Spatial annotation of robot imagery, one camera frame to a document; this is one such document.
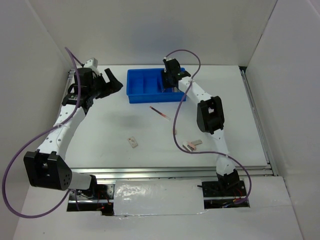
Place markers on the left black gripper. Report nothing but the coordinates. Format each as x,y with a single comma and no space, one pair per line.
113,86

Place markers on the aluminium frame rail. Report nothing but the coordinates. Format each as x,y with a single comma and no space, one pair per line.
134,173

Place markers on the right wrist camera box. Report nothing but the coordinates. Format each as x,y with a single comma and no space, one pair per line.
165,59

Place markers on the blue compartment tray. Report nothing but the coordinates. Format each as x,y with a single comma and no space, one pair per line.
146,86

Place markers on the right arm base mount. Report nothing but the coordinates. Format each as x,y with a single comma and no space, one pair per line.
216,198

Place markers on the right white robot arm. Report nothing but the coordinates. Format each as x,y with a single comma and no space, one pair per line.
210,118

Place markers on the pink eraser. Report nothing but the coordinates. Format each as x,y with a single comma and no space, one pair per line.
191,146

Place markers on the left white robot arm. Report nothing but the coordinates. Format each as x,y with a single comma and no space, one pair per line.
46,167

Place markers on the white foil cover sheet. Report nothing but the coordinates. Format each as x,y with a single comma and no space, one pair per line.
158,197

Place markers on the red pen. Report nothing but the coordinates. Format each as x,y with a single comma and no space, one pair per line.
160,113

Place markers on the white red eraser pack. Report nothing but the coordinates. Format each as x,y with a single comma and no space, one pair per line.
133,142

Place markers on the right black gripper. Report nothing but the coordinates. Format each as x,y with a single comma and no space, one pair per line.
165,85

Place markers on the grey white eraser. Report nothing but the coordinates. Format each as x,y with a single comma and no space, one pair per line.
197,142

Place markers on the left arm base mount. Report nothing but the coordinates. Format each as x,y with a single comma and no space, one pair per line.
101,200

